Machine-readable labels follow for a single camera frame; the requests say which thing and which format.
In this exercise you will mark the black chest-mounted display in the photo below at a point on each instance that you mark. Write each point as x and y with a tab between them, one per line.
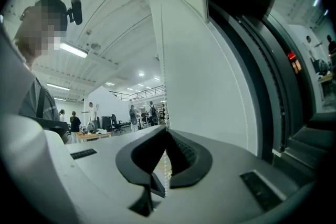
52	126

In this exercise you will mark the person's grey shirt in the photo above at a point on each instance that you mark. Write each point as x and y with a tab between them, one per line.
29	105

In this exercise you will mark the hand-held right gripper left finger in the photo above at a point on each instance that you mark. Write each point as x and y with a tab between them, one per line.
105	165

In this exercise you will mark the black mezzanine railing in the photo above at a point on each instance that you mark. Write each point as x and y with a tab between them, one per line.
141	93

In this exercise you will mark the wooden table white legs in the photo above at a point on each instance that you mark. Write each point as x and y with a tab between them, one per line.
92	136

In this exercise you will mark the person's head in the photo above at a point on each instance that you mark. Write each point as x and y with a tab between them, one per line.
39	34

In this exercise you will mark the fluorescent ceiling tube light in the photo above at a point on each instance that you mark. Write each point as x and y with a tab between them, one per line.
73	50

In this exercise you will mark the round ceiling smoke detector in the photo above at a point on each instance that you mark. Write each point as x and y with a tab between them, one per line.
95	46

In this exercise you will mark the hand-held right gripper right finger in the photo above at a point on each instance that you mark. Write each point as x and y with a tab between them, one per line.
223	191

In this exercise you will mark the black head-mounted camera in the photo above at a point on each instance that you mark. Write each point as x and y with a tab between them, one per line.
76	10

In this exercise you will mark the black office chair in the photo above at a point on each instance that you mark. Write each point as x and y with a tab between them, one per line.
116	123

